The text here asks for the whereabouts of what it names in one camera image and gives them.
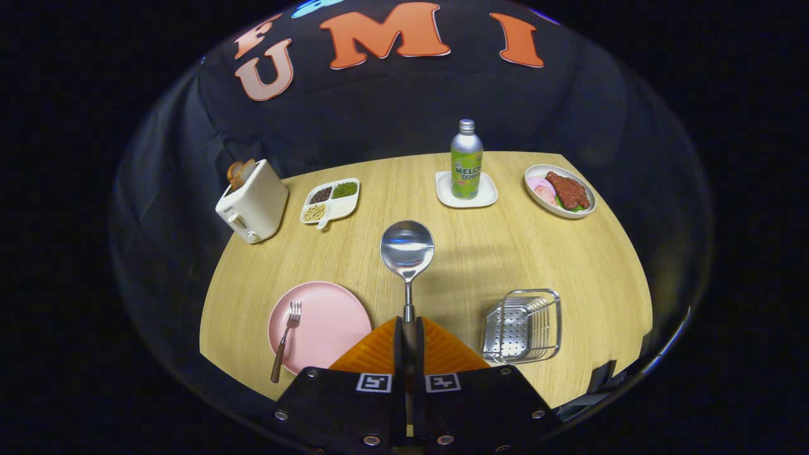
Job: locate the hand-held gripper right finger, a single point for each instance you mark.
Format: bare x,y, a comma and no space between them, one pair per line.
421,360

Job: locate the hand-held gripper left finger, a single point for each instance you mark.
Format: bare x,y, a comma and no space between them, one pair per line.
399,360

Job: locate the metal spoon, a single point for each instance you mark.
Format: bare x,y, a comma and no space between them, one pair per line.
407,249

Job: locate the pink round plate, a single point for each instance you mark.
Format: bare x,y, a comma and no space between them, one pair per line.
328,322

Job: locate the white divided dish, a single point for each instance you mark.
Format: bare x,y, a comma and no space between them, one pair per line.
344,206

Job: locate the yellow soybeans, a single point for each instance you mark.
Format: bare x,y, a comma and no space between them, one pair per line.
314,212

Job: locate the white square coaster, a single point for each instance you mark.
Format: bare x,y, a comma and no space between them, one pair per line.
490,197

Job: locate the green beans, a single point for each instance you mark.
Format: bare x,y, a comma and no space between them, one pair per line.
345,189

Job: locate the dark red beans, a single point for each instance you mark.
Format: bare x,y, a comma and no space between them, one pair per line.
321,194

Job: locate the green soda bottle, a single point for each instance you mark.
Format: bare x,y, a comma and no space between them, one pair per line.
466,170

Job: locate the pink ham slices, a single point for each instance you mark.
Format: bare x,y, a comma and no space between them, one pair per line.
541,187

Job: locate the white toaster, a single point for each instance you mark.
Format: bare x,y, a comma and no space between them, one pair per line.
259,202

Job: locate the green lettuce leaf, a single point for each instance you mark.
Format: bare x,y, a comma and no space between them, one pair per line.
580,208

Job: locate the white oval food plate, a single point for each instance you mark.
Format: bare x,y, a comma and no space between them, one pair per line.
536,170

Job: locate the red-brown meat piece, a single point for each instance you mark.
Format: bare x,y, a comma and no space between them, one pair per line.
569,191

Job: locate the brown toast slice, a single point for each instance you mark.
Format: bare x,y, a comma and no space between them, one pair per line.
234,175
246,170

